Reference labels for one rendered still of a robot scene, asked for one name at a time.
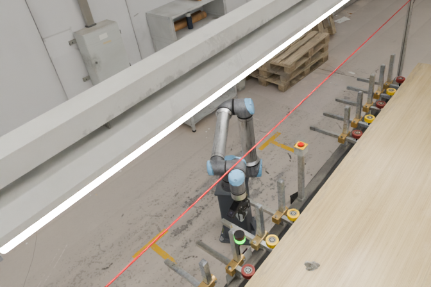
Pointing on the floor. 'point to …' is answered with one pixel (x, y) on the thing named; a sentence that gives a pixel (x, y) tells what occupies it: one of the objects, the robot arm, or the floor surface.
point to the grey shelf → (162, 13)
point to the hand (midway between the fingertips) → (240, 220)
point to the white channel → (149, 76)
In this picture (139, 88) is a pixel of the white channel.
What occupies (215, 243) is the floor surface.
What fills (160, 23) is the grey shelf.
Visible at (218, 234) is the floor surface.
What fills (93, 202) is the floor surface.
